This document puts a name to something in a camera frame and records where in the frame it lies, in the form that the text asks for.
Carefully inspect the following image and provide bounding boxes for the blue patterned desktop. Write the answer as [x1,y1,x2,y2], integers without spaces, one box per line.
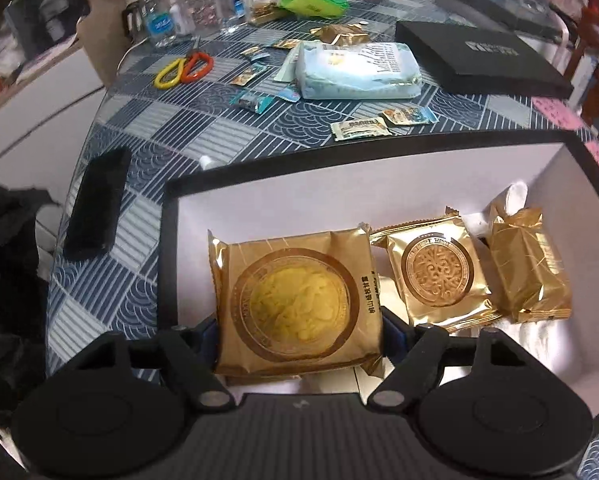
[44,0,599,480]

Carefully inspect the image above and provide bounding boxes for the white mini fridge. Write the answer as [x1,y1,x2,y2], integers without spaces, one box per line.
[413,0,570,43]

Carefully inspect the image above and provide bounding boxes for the black cardboard box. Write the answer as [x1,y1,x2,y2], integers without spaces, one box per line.
[158,132,599,441]

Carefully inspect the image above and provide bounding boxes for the dark cloth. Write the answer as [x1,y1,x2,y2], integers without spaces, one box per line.
[0,177,50,411]

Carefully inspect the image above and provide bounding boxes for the small clear bottle blue label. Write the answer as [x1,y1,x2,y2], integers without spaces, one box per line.
[214,0,246,32]

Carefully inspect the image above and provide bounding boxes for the scissors yellow orange handles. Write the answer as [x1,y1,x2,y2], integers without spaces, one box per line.
[154,35,215,90]

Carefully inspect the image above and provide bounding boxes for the teal candy wrapper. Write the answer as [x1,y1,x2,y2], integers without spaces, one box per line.
[229,86,301,114]

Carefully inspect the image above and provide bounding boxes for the black phone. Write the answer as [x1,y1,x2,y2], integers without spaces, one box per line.
[62,146,133,262]

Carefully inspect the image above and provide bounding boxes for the gold mooncake packet round window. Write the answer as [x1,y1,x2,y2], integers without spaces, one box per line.
[369,206,503,332]

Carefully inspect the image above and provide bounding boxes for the plastic bottle blue label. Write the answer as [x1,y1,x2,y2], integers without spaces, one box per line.
[139,0,178,49]

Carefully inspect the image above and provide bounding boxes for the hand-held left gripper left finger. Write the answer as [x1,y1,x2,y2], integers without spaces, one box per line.
[72,317,233,409]

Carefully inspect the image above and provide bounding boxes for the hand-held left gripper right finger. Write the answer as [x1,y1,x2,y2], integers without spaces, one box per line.
[368,310,533,409]

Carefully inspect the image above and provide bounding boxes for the clear plastic bottle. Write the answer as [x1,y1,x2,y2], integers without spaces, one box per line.
[176,0,211,37]

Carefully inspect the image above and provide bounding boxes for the blue white candy wrapper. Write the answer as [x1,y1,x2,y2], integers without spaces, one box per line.
[382,106,438,127]

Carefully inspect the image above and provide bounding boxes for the large gold mooncake packet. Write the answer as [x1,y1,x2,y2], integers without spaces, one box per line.
[208,222,386,380]

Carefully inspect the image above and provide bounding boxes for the black box lid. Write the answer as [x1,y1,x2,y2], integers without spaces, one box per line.
[396,20,575,99]

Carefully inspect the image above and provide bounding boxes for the plain gold mooncake packet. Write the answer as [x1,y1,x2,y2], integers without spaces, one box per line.
[488,201,573,323]

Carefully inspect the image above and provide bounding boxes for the white wet wipes pack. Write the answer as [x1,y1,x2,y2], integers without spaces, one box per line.
[296,41,423,101]

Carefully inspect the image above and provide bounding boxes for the flat gold snack packet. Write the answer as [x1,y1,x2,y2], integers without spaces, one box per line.
[311,24,373,46]

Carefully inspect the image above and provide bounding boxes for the white brown candy wrapper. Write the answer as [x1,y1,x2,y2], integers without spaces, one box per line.
[330,115,393,140]

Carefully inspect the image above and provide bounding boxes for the brown wooden chair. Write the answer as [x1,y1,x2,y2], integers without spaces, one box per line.
[564,5,599,128]

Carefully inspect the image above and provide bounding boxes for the gold metal object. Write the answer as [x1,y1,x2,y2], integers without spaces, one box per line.
[250,4,281,24]

